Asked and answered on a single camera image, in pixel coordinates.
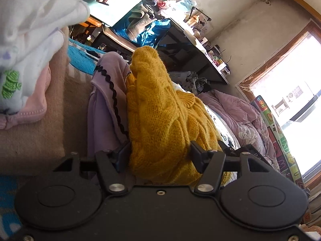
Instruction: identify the pink garment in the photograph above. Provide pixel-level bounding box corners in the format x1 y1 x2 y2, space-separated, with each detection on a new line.
0 65 52 130

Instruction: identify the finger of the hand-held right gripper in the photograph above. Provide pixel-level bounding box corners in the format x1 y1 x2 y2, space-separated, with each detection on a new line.
217 140 237 160

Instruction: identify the purple quilt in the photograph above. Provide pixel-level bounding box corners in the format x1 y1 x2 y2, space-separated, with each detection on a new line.
198 89 281 174

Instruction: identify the yellow knitted sweater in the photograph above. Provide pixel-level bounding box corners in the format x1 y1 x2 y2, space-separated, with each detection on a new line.
125 46 232 185

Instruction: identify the pile of clothes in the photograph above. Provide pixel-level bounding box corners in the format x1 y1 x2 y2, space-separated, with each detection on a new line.
125 0 173 41

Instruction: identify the lavender garment black trim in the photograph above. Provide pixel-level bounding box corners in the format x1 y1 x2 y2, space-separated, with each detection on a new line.
87 51 132 161

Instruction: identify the colourful alphabet play mat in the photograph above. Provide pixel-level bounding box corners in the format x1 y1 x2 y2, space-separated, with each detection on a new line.
251 95 311 221

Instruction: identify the grey clothes heap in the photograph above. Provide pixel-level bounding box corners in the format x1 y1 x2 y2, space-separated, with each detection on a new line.
169 70 212 99

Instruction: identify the wooden framed window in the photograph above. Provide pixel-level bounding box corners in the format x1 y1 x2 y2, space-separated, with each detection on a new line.
236 20 321 184

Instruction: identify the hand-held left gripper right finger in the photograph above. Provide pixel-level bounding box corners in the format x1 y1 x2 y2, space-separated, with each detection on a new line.
189 141 276 195

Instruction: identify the blue bag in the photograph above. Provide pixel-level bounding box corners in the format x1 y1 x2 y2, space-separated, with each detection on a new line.
113 19 171 49

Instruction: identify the white garment green print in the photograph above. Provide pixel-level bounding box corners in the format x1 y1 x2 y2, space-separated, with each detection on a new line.
0 0 111 113

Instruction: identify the dark desk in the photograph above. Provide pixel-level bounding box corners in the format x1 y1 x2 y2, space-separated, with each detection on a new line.
155 17 230 86

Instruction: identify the black desk lamp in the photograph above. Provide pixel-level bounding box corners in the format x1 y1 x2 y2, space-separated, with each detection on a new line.
189 6 212 23

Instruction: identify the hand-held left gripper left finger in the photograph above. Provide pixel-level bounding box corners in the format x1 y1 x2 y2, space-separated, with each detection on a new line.
53 142 132 196

